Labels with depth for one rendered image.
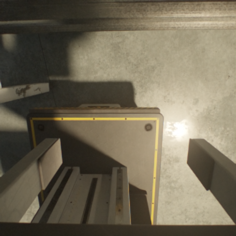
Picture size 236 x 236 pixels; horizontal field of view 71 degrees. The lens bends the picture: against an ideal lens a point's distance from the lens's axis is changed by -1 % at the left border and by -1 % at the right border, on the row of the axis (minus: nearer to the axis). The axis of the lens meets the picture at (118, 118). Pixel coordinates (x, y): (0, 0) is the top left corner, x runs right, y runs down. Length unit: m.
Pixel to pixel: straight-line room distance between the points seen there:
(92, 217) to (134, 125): 0.44
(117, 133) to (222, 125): 0.80
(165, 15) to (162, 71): 0.79
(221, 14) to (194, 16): 0.05
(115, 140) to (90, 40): 0.65
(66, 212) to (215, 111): 1.08
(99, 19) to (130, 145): 0.65
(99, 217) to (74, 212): 0.11
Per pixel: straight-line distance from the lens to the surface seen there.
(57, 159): 0.17
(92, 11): 0.40
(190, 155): 0.17
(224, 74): 1.32
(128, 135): 0.87
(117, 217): 0.68
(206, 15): 0.43
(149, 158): 0.93
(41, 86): 1.06
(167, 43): 1.19
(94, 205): 0.80
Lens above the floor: 1.14
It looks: 75 degrees down
